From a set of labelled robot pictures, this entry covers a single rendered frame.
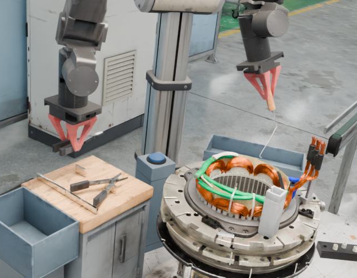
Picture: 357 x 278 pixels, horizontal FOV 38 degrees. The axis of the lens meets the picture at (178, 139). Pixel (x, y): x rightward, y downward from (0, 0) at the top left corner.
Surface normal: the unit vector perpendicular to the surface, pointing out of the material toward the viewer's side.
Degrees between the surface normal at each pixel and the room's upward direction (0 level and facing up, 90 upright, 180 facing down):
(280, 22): 74
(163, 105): 90
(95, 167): 0
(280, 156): 90
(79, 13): 117
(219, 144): 90
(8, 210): 90
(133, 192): 0
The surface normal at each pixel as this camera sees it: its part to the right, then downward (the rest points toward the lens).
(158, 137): 0.33, 0.44
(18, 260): -0.62, 0.27
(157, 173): 0.59, 0.40
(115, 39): 0.83, 0.33
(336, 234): 0.11, -0.90
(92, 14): 0.18, 0.80
